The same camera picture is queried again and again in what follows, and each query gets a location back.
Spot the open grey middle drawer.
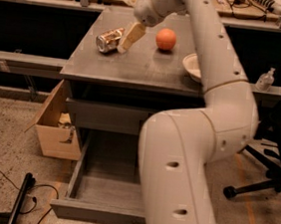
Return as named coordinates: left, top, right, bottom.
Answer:
left=51, top=130, right=145, bottom=224

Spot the grey wooden drawer cabinet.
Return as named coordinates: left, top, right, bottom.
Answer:
left=51, top=3, right=258, bottom=178

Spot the black coiled spring tool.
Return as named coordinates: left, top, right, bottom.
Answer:
left=254, top=0, right=281, bottom=16

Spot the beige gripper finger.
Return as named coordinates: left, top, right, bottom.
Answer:
left=117, top=22, right=146, bottom=53

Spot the clear sanitizer pump bottle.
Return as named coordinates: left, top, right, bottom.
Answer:
left=255, top=68, right=275, bottom=92

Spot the black floor cable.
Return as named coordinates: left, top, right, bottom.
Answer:
left=0, top=150, right=64, bottom=224

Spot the open cardboard box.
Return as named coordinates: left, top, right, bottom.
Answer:
left=26, top=80, right=81, bottom=160

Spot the white paper bowl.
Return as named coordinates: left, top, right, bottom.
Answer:
left=182, top=54, right=201, bottom=83

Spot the orange ball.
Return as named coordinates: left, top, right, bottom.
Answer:
left=155, top=28, right=176, bottom=51

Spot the black metal floor stand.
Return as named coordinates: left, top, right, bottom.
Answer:
left=0, top=172, right=35, bottom=224

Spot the black cable on bench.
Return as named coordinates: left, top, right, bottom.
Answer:
left=220, top=0, right=268, bottom=24

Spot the closed grey top drawer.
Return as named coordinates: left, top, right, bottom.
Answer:
left=66, top=98, right=154, bottom=135

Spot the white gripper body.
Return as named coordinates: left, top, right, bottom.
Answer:
left=134, top=0, right=184, bottom=27

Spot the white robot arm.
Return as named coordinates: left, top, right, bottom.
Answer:
left=134, top=0, right=258, bottom=224

